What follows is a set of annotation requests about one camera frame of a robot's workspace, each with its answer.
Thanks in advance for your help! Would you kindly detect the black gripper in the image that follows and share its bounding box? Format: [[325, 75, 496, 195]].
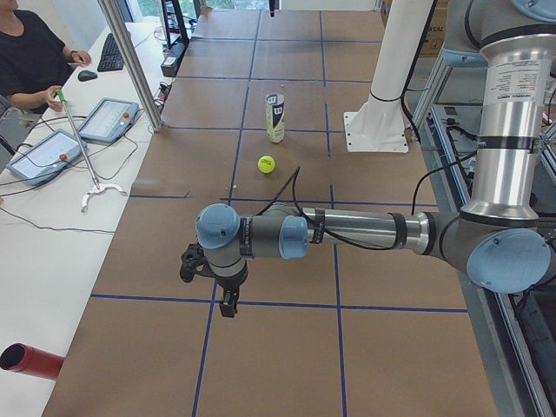
[[216, 277, 243, 318]]

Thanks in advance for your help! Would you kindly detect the yellow tennis ball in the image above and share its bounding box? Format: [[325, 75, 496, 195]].
[[257, 156, 276, 174]]

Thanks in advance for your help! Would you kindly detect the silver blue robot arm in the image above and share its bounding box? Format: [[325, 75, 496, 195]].
[[180, 1, 555, 317]]

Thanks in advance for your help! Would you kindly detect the tennis ball can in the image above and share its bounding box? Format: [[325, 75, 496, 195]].
[[265, 93, 285, 143]]

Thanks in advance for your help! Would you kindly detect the person right hand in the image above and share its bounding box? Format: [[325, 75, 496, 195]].
[[43, 85, 63, 112]]

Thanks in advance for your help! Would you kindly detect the person left hand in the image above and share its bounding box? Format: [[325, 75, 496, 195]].
[[71, 50, 91, 67]]

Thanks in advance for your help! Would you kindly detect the reacher grabber tool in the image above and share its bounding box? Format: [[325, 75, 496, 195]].
[[55, 88, 127, 213]]

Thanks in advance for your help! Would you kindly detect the red tube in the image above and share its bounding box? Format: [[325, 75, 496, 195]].
[[1, 343, 64, 381]]

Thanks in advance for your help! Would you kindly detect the far teach pendant tablet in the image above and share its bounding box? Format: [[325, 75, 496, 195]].
[[79, 97, 139, 144]]

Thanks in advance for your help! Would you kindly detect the teach pendant tablet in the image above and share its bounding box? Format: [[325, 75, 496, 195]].
[[7, 129, 82, 186], [79, 97, 139, 144]]

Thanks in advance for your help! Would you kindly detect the near teach pendant tablet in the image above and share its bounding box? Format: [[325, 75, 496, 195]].
[[7, 129, 82, 186]]

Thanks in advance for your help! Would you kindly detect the black power strip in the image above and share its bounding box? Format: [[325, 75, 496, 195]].
[[161, 42, 186, 77]]

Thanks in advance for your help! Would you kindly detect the black computer mouse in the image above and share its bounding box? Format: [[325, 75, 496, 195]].
[[77, 69, 98, 82]]

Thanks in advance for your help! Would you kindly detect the black keyboard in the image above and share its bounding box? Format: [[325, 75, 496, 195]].
[[97, 33, 124, 72]]

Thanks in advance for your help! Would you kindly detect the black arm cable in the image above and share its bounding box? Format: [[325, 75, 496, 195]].
[[254, 164, 440, 252]]

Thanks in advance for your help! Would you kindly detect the aluminium frame post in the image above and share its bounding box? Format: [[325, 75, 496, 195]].
[[97, 0, 163, 132]]

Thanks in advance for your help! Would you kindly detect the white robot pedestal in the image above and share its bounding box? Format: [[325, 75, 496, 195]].
[[344, 0, 436, 153]]

